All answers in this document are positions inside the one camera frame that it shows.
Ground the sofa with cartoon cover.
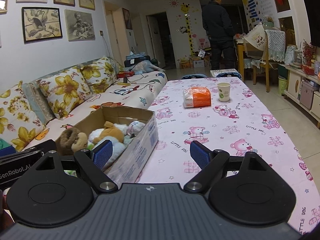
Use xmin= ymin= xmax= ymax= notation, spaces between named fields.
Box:
xmin=0 ymin=56 xmax=169 ymax=153

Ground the cardboard box with plastic wrap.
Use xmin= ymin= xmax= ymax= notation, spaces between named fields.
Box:
xmin=55 ymin=106 xmax=158 ymax=186

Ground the brown ribbed plush hat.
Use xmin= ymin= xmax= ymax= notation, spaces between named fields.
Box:
xmin=56 ymin=127 xmax=88 ymax=155

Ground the pink cartoon tablecloth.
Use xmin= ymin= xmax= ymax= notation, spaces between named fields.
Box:
xmin=138 ymin=77 xmax=319 ymax=234

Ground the giraffe height chart sticker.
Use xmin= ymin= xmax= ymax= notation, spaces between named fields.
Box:
xmin=181 ymin=3 xmax=195 ymax=56

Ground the framed cartoon drawing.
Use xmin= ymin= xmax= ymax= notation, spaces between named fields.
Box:
xmin=21 ymin=7 xmax=63 ymax=44

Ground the brown teddy bear red scarf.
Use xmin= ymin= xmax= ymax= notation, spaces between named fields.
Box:
xmin=93 ymin=121 xmax=124 ymax=145

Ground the light blue plush toy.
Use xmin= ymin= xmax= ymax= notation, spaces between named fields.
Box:
xmin=93 ymin=137 xmax=127 ymax=171

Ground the floral sofa cushion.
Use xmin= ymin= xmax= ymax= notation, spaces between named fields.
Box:
xmin=36 ymin=67 xmax=92 ymax=120
xmin=80 ymin=57 xmax=118 ymax=94

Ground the person in black clothes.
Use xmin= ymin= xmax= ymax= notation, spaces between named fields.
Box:
xmin=202 ymin=0 xmax=236 ymax=70

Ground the orange tissue pack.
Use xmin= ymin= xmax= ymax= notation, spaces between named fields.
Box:
xmin=183 ymin=87 xmax=212 ymax=108

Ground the operator hand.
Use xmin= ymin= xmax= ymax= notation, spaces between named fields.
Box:
xmin=0 ymin=190 xmax=14 ymax=232

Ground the wooden chair with cloth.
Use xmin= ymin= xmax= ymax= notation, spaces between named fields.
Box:
xmin=243 ymin=23 xmax=286 ymax=93

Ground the white fluffy plush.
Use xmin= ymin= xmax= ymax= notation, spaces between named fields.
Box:
xmin=88 ymin=128 xmax=104 ymax=143

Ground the white paper cup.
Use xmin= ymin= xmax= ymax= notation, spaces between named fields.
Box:
xmin=217 ymin=82 xmax=231 ymax=102

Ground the white tv cabinet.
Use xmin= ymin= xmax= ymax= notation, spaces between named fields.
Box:
xmin=284 ymin=66 xmax=320 ymax=128

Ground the framed pencil portrait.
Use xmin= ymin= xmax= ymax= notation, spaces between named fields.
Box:
xmin=65 ymin=9 xmax=95 ymax=42

